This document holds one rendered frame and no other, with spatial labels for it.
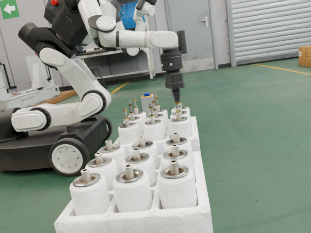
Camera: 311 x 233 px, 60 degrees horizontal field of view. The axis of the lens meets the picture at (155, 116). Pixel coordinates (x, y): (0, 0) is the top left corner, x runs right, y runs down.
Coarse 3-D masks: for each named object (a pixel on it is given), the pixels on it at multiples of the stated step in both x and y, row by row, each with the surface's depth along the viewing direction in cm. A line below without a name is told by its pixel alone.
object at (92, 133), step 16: (0, 112) 161; (0, 128) 159; (64, 128) 175; (80, 128) 150; (96, 128) 164; (0, 144) 158; (16, 144) 153; (32, 144) 148; (48, 144) 143; (96, 144) 161; (0, 160) 152; (16, 160) 147; (32, 160) 146; (48, 160) 145
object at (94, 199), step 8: (72, 184) 71; (96, 184) 70; (104, 184) 72; (72, 192) 70; (80, 192) 68; (88, 192) 68; (96, 192) 69; (104, 192) 71; (72, 200) 72; (80, 200) 69; (88, 200) 69; (96, 200) 70; (104, 200) 71; (80, 208) 69; (88, 208) 69; (96, 208) 70; (104, 208) 71
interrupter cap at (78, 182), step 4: (80, 176) 75; (92, 176) 74; (96, 176) 73; (100, 176) 73; (76, 180) 73; (80, 180) 73; (92, 180) 72; (96, 180) 71; (76, 184) 70; (80, 184) 70; (84, 184) 70; (88, 184) 69; (92, 184) 69
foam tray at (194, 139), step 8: (168, 120) 151; (192, 120) 143; (168, 128) 135; (192, 128) 130; (144, 136) 128; (168, 136) 122; (192, 136) 127; (120, 144) 127; (128, 144) 120; (160, 144) 116; (192, 144) 115; (128, 152) 119; (160, 152) 117; (200, 152) 116
